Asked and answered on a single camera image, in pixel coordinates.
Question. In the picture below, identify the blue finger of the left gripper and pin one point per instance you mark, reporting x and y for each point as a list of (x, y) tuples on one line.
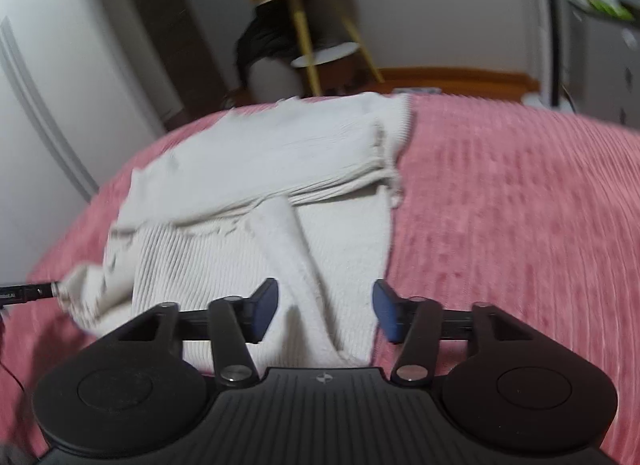
[(16, 294)]

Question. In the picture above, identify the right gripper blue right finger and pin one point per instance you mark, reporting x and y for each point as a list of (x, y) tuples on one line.
[(397, 316)]

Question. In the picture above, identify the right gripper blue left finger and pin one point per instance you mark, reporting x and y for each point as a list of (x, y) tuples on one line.
[(246, 318)]

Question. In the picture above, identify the white ribbed knit sweater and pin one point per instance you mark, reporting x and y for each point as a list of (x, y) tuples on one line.
[(302, 192)]

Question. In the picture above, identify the white wardrobe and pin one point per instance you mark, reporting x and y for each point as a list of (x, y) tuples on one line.
[(72, 113)]

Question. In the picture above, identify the white round pouf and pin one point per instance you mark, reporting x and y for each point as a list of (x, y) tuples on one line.
[(272, 80)]

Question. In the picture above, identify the yellow legged side table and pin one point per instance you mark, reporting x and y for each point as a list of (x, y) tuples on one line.
[(326, 32)]

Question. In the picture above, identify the black garment on pouf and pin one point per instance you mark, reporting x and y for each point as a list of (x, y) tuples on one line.
[(272, 35)]

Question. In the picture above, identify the grey drawer cabinet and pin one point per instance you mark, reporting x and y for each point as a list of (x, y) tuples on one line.
[(603, 66)]

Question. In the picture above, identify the white tower fan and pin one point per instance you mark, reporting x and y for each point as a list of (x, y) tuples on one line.
[(551, 94)]

